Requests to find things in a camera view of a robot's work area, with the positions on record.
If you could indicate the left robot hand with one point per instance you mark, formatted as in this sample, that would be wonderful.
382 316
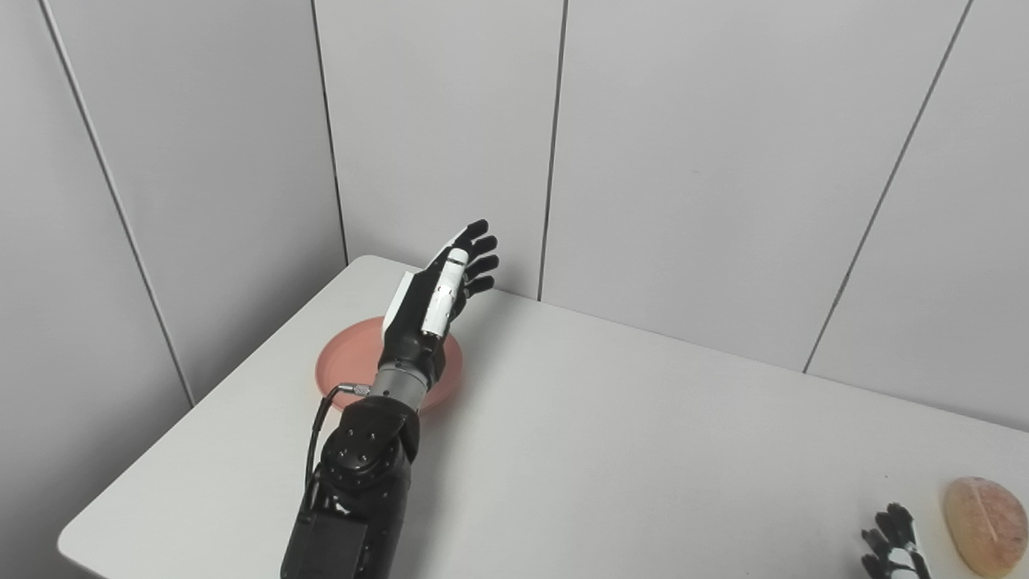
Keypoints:
426 310

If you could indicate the pink plate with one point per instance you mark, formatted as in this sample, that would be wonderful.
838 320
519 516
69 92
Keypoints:
342 362

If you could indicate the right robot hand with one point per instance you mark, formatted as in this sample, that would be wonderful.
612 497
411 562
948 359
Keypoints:
896 543

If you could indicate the bread roll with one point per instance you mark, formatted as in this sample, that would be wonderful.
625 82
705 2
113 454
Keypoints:
987 523

